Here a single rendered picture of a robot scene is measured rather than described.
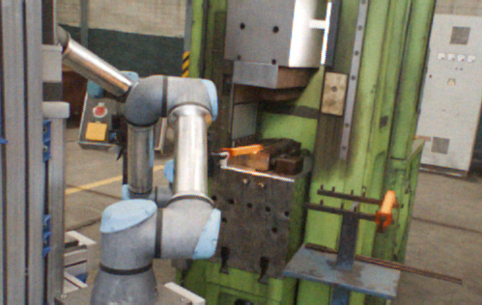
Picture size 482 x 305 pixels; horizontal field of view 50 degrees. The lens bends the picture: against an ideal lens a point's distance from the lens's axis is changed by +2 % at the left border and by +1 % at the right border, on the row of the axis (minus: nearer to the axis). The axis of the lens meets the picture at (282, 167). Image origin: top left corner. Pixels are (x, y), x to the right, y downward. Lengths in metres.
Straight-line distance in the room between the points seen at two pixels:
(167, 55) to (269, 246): 7.76
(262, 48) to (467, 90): 5.33
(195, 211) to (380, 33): 1.25
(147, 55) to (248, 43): 7.86
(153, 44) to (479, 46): 5.64
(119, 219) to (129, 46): 9.14
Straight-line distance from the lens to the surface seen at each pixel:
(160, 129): 2.28
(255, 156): 2.21
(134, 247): 1.19
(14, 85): 1.18
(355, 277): 1.89
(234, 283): 2.35
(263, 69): 2.16
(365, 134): 2.19
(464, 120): 7.30
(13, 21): 1.17
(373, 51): 2.18
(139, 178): 1.62
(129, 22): 10.25
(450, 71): 7.29
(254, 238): 2.23
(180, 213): 1.20
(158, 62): 9.85
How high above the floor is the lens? 1.42
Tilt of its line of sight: 13 degrees down
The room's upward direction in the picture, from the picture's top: 6 degrees clockwise
